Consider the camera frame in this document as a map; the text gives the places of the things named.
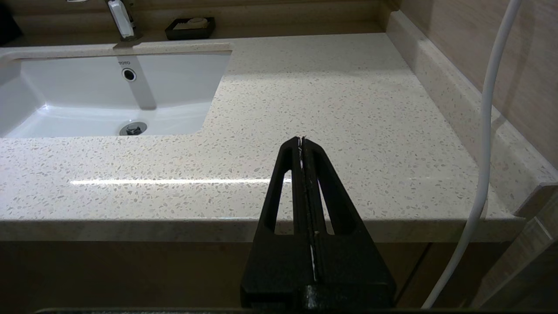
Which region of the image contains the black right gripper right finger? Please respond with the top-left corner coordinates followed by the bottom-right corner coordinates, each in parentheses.
top-left (304, 137), bottom-right (395, 306)

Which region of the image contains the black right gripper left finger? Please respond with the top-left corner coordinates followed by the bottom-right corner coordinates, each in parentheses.
top-left (241, 137), bottom-right (314, 306)

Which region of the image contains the black box with white lid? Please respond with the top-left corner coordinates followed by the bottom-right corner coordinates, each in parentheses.
top-left (0, 4), bottom-right (22, 44)

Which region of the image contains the brown vanity cabinet front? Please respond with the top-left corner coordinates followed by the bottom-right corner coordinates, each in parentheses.
top-left (0, 240), bottom-right (515, 314)

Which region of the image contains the chrome sink drain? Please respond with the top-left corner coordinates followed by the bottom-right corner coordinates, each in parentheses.
top-left (119, 122), bottom-right (147, 136)

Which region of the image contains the black soap dish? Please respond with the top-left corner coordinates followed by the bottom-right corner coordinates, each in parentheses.
top-left (165, 17), bottom-right (215, 41)

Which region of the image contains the white sink basin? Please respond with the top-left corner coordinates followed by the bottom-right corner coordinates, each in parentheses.
top-left (0, 41), bottom-right (231, 138)

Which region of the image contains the chrome faucet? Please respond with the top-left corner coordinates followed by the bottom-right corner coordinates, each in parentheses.
top-left (107, 0), bottom-right (142, 48)

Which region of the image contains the white cable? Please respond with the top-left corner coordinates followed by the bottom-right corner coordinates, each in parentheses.
top-left (421, 0), bottom-right (523, 308)

